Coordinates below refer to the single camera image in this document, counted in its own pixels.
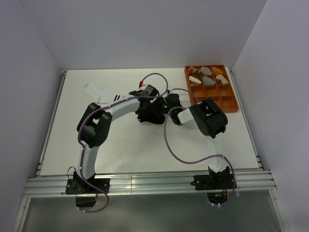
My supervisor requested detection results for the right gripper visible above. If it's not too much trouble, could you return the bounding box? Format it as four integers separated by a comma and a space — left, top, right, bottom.
150, 95, 173, 117

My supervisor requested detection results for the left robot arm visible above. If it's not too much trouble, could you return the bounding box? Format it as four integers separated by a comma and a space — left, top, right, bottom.
70, 85, 165, 193

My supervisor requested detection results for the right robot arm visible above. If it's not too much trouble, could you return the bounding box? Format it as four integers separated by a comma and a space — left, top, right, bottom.
152, 93, 233, 189

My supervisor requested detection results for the white brown rolled sock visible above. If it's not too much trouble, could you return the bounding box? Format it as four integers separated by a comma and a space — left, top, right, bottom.
189, 76, 202, 86

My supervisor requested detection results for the brown orange rolled sock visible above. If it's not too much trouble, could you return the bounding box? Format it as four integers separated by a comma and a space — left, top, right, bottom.
187, 66, 201, 75

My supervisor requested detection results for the grey teal rolled sock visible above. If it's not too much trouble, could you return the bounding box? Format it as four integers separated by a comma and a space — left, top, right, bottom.
202, 76, 216, 86

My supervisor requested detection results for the grey white rolled sock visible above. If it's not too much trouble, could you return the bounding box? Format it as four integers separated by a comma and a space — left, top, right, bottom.
199, 66, 212, 75

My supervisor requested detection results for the orange compartment tray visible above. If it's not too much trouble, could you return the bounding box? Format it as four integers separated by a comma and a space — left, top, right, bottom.
184, 64, 239, 113

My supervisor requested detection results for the pink maroon rolled sock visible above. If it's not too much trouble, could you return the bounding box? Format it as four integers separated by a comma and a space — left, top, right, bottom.
215, 74, 229, 85

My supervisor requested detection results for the yellow rolled sock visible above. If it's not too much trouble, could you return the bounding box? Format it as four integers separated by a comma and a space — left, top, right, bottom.
212, 66, 224, 75

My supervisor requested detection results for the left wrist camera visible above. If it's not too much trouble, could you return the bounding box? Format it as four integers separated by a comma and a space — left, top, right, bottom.
139, 80, 149, 90

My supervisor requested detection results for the aluminium front rail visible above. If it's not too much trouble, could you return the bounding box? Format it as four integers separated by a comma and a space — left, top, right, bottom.
22, 170, 277, 198

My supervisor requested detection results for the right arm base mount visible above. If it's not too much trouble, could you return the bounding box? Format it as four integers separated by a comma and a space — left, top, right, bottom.
190, 174, 237, 190

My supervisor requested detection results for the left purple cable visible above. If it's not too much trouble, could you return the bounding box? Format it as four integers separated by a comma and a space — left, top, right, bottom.
77, 72, 169, 213

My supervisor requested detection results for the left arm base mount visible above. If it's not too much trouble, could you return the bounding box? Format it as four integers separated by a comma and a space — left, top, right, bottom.
65, 178, 110, 195

